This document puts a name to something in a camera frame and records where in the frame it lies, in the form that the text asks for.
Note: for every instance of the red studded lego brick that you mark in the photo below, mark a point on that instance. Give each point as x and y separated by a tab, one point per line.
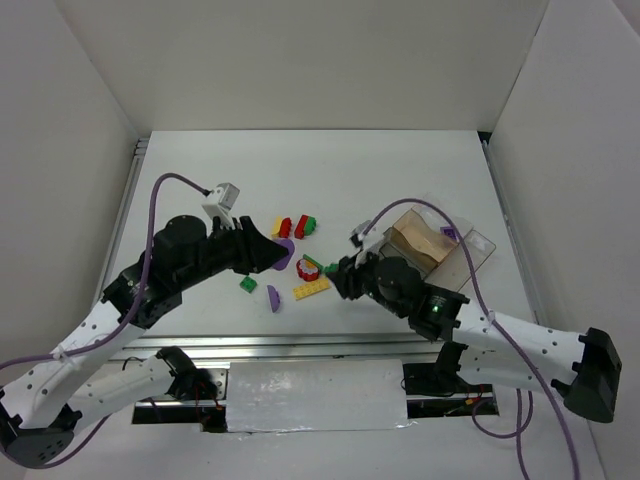
284	231

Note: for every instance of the red flower lego piece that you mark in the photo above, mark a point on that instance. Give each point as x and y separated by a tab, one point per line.
307	270

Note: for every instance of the purple arch lego piece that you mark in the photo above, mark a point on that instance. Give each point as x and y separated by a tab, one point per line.
274	298

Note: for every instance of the red green lego block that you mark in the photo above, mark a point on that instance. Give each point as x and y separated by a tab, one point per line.
305	226

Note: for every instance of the green square lego brick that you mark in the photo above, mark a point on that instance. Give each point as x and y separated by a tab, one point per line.
248	284

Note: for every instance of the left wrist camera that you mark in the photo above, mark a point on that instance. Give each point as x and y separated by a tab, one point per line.
219	202

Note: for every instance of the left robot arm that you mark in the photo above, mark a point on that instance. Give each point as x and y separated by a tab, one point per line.
43	410

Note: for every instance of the yellow long lego plate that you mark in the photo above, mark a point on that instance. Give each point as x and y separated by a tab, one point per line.
311	288

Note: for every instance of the small purple lego brick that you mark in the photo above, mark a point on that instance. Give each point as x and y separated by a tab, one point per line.
449	232

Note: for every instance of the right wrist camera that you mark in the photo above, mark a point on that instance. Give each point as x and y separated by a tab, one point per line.
364	237

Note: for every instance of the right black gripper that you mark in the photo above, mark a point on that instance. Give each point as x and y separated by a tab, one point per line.
351	279

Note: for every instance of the purple round lego piece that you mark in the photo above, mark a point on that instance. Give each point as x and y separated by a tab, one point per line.
289	245

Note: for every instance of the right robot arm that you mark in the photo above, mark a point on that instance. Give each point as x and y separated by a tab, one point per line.
490	348

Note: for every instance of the yellow small lego brick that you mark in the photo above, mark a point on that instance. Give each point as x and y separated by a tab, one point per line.
276	231

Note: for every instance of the clear compartment container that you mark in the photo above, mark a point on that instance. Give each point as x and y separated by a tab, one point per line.
416	237

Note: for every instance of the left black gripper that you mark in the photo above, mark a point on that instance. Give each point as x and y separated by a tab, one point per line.
242	245

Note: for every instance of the foil covered panel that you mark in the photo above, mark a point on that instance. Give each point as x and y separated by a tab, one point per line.
309	396

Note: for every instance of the aluminium frame rail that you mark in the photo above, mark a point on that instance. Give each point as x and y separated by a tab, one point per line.
287	347

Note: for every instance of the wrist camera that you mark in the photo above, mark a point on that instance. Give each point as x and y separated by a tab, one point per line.
219	202
364	237

